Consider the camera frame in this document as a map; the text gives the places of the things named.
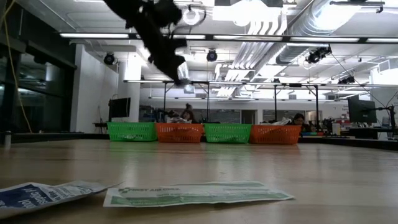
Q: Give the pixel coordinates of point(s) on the person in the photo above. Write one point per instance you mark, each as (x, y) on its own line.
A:
(188, 115)
(299, 119)

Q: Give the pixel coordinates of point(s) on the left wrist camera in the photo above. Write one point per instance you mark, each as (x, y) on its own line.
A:
(168, 12)

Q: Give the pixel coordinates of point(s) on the black monitor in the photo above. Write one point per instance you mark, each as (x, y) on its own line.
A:
(362, 110)
(119, 107)

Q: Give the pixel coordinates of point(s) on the dark side desk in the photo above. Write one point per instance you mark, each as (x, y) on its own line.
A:
(99, 124)

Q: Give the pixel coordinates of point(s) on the grey cup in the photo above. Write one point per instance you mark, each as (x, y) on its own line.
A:
(7, 138)

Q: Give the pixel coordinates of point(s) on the black background rig frame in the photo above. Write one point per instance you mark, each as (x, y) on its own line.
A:
(295, 84)
(199, 82)

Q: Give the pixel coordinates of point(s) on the long ceiling light strip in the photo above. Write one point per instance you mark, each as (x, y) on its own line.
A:
(194, 36)
(382, 40)
(323, 39)
(245, 37)
(93, 35)

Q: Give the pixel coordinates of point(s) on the silver ventilation duct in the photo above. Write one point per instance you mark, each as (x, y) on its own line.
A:
(289, 53)

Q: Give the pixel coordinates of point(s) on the green plastic basket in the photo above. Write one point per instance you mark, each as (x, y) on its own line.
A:
(228, 133)
(132, 132)

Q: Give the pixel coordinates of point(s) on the black background robot arm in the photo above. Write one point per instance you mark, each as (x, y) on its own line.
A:
(169, 113)
(206, 119)
(326, 124)

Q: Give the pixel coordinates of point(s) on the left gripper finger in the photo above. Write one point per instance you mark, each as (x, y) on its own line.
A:
(174, 73)

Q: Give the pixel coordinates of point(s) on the round pendant lamp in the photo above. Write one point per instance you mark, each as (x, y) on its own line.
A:
(192, 19)

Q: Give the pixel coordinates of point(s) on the orange plastic basket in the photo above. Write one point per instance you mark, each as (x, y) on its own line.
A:
(275, 134)
(179, 133)

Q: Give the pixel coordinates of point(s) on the black ceiling spotlight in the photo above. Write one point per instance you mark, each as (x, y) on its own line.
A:
(317, 55)
(109, 58)
(211, 55)
(346, 80)

